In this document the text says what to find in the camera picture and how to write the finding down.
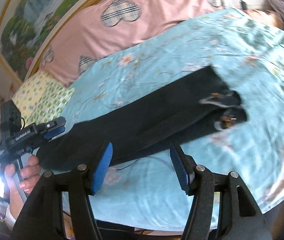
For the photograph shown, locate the person's left hand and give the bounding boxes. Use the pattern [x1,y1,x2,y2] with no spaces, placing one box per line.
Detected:
[5,155,41,219]

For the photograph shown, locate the green checkered pillow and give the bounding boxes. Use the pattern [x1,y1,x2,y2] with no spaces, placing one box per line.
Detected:
[26,80,75,125]

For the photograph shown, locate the black pants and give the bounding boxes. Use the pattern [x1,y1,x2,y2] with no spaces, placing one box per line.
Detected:
[37,66,247,171]

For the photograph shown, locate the pink quilt with plaid hearts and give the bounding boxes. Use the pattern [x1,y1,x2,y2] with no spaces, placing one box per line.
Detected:
[39,0,225,86]

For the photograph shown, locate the yellow cartoon pillow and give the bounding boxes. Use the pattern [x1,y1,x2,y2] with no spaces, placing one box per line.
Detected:
[12,71,54,123]

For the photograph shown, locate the left forearm white sleeve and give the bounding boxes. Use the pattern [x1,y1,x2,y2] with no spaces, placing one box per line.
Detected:
[4,205,17,230]

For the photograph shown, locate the teal floral bed sheet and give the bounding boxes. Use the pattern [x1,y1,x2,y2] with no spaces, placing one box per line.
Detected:
[31,7,284,231]

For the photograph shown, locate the framed landscape painting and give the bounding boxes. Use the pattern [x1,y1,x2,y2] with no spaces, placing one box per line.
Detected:
[0,0,102,86]

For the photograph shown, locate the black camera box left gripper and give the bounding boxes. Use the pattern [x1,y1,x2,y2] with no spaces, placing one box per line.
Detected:
[0,100,22,141]

